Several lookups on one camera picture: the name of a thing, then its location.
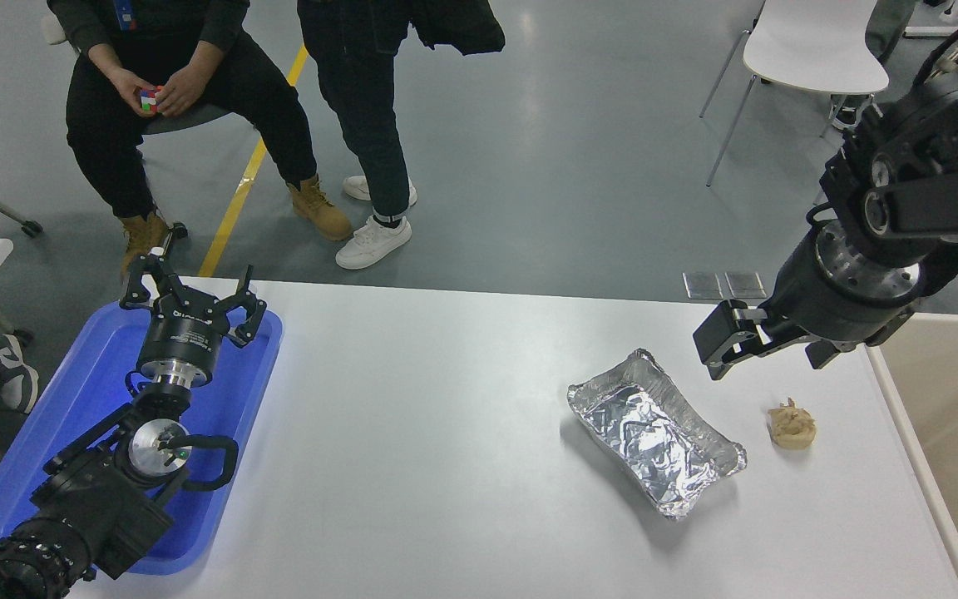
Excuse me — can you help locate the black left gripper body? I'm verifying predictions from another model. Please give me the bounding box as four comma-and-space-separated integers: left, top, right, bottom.
136, 301, 235, 377

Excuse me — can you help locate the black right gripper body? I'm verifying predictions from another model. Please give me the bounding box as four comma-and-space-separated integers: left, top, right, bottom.
765, 235, 918, 372

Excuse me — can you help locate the foil tray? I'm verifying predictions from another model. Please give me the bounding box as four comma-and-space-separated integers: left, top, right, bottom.
567, 348, 748, 522

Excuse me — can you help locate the person's left hand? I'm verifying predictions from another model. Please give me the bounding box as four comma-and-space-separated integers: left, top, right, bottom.
153, 61, 215, 118

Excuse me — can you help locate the person's right hand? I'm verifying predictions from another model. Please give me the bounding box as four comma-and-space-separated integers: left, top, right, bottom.
105, 65, 157, 115

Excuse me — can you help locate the blue plastic tray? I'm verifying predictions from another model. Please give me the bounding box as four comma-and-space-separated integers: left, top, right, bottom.
0, 299, 284, 577

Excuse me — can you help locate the grey stool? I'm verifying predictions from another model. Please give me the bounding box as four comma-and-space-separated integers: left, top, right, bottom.
140, 101, 235, 136

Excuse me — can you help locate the person's foot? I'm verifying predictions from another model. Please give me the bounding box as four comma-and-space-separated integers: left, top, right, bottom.
0, 333, 40, 415

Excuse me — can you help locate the white chair with metal legs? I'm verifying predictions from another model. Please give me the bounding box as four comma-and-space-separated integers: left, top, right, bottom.
699, 0, 891, 188

